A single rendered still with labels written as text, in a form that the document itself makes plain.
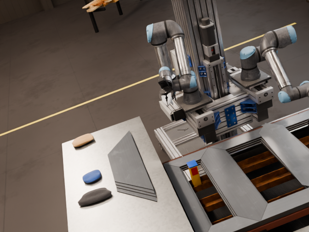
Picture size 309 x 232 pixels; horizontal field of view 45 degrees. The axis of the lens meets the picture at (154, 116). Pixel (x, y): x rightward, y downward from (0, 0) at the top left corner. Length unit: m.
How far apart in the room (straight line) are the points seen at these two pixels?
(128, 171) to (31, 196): 2.21
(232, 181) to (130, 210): 0.67
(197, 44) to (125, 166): 1.09
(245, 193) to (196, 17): 1.30
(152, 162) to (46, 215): 1.92
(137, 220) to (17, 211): 2.42
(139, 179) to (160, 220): 0.33
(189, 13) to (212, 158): 1.04
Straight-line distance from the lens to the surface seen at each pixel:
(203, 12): 2.82
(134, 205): 2.08
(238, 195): 2.27
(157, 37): 2.54
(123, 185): 2.20
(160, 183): 2.15
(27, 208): 4.21
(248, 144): 2.65
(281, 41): 2.53
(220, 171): 2.44
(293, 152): 2.52
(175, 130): 4.06
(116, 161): 2.38
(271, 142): 2.61
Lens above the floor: 2.44
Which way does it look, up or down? 30 degrees down
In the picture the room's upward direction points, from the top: 16 degrees counter-clockwise
